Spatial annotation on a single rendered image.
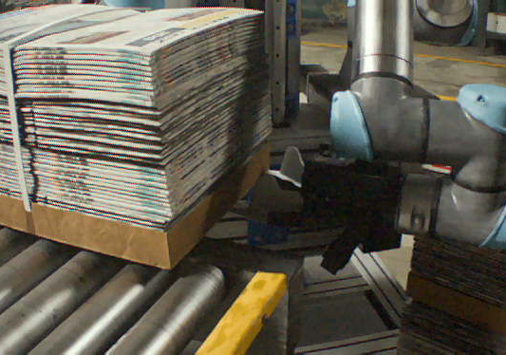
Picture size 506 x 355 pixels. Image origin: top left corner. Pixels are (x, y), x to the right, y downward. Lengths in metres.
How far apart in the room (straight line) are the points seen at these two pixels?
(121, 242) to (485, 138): 0.40
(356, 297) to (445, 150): 1.01
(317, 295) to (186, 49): 1.10
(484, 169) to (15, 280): 0.52
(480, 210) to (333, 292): 0.96
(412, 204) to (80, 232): 0.38
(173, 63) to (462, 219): 0.37
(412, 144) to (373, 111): 0.06
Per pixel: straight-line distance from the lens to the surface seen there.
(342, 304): 1.58
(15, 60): 0.62
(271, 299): 0.53
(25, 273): 0.65
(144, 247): 0.59
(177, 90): 0.56
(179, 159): 0.57
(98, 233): 0.62
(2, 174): 0.70
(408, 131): 0.63
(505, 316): 0.86
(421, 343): 0.95
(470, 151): 0.65
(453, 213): 0.68
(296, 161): 0.78
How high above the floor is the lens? 1.12
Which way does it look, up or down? 23 degrees down
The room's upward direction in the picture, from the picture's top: straight up
